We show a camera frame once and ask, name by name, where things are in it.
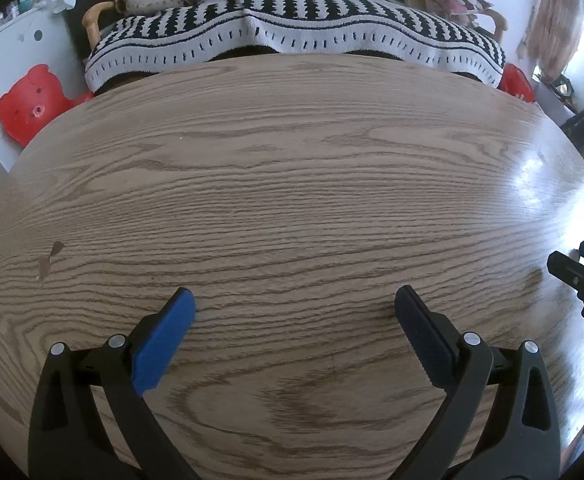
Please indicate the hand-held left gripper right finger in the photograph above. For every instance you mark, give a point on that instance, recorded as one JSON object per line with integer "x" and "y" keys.
{"x": 421, "y": 325}

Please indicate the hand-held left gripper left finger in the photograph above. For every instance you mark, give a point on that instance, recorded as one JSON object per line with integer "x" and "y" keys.
{"x": 164, "y": 340}

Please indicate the red bag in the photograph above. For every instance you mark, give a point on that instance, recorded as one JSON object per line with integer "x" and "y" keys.
{"x": 516, "y": 82}

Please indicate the patterned curtain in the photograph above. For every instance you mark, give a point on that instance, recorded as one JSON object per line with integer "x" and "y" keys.
{"x": 556, "y": 20}

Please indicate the red bear stool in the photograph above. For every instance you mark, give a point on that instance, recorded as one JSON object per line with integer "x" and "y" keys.
{"x": 32, "y": 105}

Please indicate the white cabinet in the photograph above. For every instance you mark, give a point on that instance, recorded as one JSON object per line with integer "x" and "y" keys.
{"x": 22, "y": 45}

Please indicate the black cloth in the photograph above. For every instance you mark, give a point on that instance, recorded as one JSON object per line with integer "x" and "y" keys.
{"x": 74, "y": 22}

